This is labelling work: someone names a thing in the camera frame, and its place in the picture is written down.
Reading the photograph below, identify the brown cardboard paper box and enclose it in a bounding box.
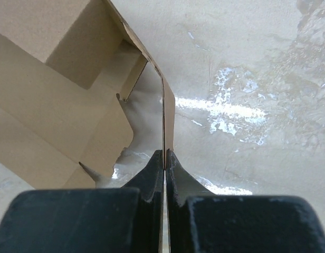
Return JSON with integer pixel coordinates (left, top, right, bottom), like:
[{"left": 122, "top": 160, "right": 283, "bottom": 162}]
[{"left": 0, "top": 0, "right": 176, "bottom": 190}]

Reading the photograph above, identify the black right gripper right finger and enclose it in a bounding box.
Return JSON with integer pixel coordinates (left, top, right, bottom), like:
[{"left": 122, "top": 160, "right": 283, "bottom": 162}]
[{"left": 166, "top": 151, "right": 325, "bottom": 252}]

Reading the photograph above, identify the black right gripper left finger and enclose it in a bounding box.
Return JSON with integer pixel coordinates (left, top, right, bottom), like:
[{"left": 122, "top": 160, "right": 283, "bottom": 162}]
[{"left": 0, "top": 150, "right": 164, "bottom": 252}]

